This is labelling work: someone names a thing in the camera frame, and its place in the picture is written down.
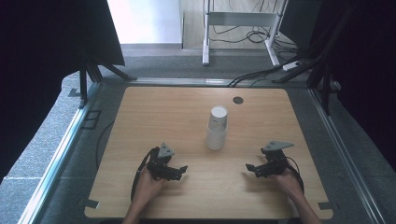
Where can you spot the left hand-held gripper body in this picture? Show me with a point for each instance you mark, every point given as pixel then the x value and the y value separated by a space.
pixel 159 161

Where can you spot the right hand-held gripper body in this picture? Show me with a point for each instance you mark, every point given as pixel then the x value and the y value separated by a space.
pixel 275 161

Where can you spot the white paper cup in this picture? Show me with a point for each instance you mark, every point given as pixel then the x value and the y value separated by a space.
pixel 215 141
pixel 218 119

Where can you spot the person's right hand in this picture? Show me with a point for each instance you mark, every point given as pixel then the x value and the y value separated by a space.
pixel 289 185

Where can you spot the person's left hand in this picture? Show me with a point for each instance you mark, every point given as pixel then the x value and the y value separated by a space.
pixel 148 188

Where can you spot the black round table grommet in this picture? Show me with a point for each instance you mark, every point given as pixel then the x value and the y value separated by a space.
pixel 238 100

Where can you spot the black tape rectangle outline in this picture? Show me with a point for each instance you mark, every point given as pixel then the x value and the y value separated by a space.
pixel 84 119

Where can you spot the white power strip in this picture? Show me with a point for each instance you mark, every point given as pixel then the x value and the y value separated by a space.
pixel 291 65

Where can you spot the black tape piece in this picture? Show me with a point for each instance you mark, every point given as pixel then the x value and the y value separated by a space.
pixel 74 92

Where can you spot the black tripod stand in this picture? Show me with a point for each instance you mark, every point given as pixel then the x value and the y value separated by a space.
pixel 323 62
pixel 90 73

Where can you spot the black curtain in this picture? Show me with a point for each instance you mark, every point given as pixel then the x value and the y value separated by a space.
pixel 46 46
pixel 367 62

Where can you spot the aluminium floor rail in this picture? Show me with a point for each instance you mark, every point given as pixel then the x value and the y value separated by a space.
pixel 180 81
pixel 59 155
pixel 348 155

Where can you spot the white metal desk frame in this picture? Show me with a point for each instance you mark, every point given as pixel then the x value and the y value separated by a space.
pixel 236 18

